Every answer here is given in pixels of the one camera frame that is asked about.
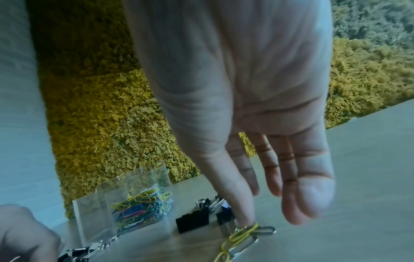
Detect person's left hand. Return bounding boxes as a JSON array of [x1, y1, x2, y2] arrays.
[[0, 204, 63, 262]]

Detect person's right hand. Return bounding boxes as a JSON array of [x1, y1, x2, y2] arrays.
[[124, 0, 336, 227]]

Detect clear plastic box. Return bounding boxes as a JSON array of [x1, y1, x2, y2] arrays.
[[72, 161, 173, 246]]

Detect pile of colourful paper clips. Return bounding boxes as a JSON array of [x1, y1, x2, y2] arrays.
[[110, 186, 173, 230]]

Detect small black binder clip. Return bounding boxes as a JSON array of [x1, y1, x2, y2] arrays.
[[195, 196, 228, 213]]

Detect yellow-green moss panel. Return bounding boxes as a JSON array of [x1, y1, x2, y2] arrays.
[[26, 0, 414, 219]]

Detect medium black binder clip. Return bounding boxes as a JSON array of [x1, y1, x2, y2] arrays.
[[215, 204, 236, 228]]

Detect silver paper clip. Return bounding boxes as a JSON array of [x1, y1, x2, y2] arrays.
[[254, 225, 277, 235]]

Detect black binder clip silver handles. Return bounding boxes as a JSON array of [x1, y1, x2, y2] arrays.
[[57, 238, 113, 262]]

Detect yellow paper clip chain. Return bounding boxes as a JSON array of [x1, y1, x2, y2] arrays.
[[212, 222, 259, 262]]

